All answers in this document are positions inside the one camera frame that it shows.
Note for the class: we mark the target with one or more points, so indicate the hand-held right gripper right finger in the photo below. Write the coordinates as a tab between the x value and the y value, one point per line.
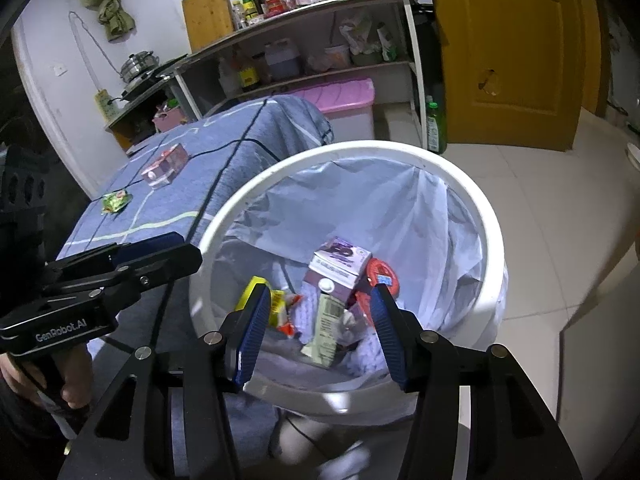
387	330

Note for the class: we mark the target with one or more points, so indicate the yellow power strip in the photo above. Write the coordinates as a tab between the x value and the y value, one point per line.
106	105

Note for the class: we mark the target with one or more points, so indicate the person's left hand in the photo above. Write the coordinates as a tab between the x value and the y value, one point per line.
75	385

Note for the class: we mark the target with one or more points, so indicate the crumpled plastic bag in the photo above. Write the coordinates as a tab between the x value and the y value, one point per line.
357	35

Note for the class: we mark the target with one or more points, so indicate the grey cabinet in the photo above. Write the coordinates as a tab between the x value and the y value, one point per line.
600	370

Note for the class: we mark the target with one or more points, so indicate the wooden cutting board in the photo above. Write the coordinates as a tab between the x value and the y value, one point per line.
207	15

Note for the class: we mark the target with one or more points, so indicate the green hanging cloth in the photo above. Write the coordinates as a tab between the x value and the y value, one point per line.
112	15

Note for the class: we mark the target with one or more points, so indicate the black induction cooker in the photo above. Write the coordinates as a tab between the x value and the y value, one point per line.
145	85

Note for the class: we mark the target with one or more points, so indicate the blue plaid tablecloth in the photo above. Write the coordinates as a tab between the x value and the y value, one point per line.
225	130

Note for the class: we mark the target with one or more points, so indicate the yellow wooden door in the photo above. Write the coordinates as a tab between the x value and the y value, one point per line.
510	35

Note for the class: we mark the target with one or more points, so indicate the green cap sauce bottle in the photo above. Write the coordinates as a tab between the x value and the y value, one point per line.
247	6

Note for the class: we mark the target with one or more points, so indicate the yellow snack wrapper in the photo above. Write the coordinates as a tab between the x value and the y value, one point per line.
276	307

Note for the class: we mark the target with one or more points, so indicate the white round trash bin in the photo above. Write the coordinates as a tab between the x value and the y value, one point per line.
350	147

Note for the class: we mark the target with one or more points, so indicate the red jar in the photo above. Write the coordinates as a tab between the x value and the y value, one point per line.
275	5

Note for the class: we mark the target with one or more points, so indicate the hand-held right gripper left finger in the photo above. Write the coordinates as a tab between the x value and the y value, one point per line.
255	330

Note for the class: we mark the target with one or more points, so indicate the translucent white bin liner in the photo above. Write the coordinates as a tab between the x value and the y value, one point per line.
375	200

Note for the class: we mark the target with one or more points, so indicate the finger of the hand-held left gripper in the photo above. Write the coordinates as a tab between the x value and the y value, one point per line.
170	265
140	250

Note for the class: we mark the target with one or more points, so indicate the storage box with pink lid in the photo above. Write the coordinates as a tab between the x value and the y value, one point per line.
340	92

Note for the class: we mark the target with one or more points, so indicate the small white bucket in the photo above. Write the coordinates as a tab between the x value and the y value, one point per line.
337	57

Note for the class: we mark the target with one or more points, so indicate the white open shelf unit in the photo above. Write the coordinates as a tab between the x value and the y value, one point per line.
310	25

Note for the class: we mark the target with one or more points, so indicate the green snack wrapper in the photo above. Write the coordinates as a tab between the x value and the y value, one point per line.
116	202

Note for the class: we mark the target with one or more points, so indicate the steel cooking pot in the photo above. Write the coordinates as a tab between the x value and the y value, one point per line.
136	66

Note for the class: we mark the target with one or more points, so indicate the yellow label bottle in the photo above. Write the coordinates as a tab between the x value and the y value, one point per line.
246	77

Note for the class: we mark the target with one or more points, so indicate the purple white drink carton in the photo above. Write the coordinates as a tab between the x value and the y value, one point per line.
332	267

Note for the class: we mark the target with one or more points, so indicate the small wooden side table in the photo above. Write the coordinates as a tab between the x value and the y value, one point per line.
122	135

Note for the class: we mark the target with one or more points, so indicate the white wall socket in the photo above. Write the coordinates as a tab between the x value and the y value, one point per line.
60	70

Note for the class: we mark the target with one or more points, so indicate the tall black flask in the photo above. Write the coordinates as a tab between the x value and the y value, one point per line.
427	50

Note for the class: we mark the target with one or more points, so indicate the white tissue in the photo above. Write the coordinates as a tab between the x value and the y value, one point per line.
350	330

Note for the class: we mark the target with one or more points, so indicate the small pink box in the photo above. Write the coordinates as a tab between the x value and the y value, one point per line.
167	121

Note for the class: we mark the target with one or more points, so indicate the white bowl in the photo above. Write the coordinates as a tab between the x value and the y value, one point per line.
635	155

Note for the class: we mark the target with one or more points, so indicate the red orange snack wrapper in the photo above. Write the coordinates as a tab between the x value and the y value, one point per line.
288	329

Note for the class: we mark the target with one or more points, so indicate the person's left forearm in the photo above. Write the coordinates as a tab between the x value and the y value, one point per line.
25	440

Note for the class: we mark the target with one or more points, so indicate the red round lid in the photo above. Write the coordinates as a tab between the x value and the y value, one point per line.
380	270

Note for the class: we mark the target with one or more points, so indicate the green plastic bottle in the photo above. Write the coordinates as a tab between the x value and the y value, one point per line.
436	130

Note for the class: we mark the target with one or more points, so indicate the green white pouch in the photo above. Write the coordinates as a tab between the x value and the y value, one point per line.
387	42

